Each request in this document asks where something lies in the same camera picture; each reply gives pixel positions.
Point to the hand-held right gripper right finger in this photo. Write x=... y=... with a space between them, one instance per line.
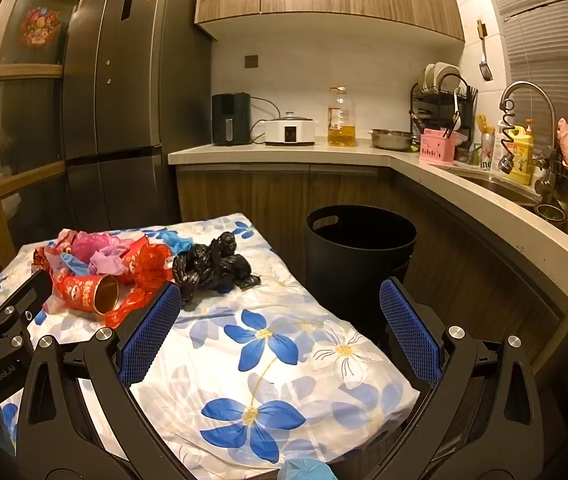
x=409 y=335

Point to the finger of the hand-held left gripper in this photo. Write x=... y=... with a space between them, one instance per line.
x=36 y=292

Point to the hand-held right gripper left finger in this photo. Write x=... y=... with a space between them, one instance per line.
x=150 y=329

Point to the red cylindrical can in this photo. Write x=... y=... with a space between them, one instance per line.
x=79 y=290

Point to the black trash bin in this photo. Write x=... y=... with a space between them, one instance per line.
x=359 y=260

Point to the black plastic bag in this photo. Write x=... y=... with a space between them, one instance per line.
x=214 y=265

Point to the red plastic wrapper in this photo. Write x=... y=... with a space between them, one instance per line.
x=124 y=310

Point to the blue plastic bag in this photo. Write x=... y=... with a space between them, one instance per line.
x=71 y=262
x=174 y=240

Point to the red wrapped package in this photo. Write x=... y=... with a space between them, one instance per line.
x=149 y=260

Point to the pink plastic bag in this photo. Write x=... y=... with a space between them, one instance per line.
x=89 y=245

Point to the purple plastic bag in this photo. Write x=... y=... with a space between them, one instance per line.
x=106 y=262

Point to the floral blue and white blanket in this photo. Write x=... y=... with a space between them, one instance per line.
x=284 y=305

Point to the light blue glove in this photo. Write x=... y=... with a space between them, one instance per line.
x=306 y=470

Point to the steel kitchen sink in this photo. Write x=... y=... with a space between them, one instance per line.
x=509 y=192

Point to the wooden lower cabinets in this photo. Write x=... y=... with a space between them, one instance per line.
x=264 y=195

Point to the metal sink strainer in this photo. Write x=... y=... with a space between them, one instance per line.
x=551 y=212

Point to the pink plastic basket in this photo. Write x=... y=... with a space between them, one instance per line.
x=436 y=147

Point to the steel pot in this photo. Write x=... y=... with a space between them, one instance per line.
x=391 y=140

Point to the white drink can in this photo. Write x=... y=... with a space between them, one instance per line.
x=486 y=152

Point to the dark grey refrigerator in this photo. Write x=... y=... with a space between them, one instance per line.
x=129 y=110

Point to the yellow detergent bottle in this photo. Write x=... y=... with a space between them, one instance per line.
x=523 y=157

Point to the cooking oil bottle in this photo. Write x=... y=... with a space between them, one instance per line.
x=341 y=125

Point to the wooden glass door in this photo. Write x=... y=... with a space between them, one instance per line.
x=29 y=70

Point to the black air fryer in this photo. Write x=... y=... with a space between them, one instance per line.
x=230 y=120

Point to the black dish rack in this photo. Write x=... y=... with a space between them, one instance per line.
x=439 y=110

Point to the white electric cooker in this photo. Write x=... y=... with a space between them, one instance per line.
x=289 y=132

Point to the white plate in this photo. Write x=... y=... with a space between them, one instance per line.
x=446 y=74

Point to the floral door sticker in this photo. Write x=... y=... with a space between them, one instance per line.
x=40 y=26

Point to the metal kitchen faucet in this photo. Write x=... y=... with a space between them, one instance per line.
x=524 y=86

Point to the hanging metal spatula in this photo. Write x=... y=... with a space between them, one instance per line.
x=486 y=70

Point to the window blinds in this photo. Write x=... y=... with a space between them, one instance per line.
x=554 y=35

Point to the dark wall switch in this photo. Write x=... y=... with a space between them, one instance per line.
x=252 y=61

